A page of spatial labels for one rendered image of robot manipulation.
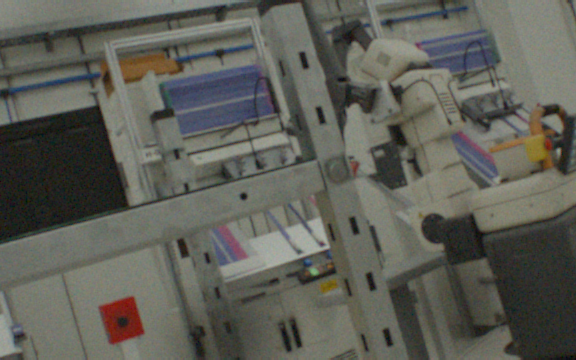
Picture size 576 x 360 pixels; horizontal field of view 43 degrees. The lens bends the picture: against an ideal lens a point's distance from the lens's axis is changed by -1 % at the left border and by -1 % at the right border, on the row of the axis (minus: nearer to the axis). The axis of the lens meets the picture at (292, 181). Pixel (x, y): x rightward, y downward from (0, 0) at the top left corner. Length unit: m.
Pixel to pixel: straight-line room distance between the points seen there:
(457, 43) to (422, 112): 1.84
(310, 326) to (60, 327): 1.88
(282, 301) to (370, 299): 2.66
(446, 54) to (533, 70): 1.88
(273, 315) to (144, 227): 2.72
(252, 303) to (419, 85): 1.33
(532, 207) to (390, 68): 0.68
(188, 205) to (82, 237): 0.08
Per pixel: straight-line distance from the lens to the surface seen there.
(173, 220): 0.57
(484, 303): 3.93
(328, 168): 0.63
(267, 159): 3.42
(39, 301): 4.70
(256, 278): 2.93
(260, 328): 3.25
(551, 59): 6.14
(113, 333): 2.89
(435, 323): 3.38
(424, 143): 2.46
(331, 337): 3.40
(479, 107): 4.11
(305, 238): 3.10
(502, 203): 2.16
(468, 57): 4.26
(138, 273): 4.79
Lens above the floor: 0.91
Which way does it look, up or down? 2 degrees up
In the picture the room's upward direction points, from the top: 17 degrees counter-clockwise
